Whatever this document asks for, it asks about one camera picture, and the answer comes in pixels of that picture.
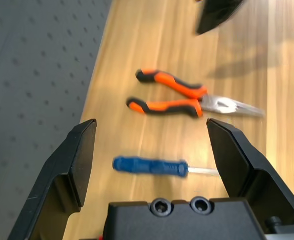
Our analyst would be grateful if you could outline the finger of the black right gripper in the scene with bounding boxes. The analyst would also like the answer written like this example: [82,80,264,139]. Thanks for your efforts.
[195,0,245,36]

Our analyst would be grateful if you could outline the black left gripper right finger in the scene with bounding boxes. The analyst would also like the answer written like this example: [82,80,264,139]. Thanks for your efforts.
[206,118,294,240]

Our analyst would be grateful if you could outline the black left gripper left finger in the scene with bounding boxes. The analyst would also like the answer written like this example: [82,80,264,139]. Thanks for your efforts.
[8,118,97,240]

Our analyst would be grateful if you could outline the blue handled screwdriver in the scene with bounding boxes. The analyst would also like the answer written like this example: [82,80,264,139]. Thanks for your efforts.
[112,155,221,179]

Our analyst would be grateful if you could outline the orange black needle-nose pliers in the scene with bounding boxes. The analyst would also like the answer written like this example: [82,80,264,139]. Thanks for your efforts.
[126,68,266,118]

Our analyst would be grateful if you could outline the grey pegboard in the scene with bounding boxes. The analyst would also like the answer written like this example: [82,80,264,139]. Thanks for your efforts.
[0,0,112,240]

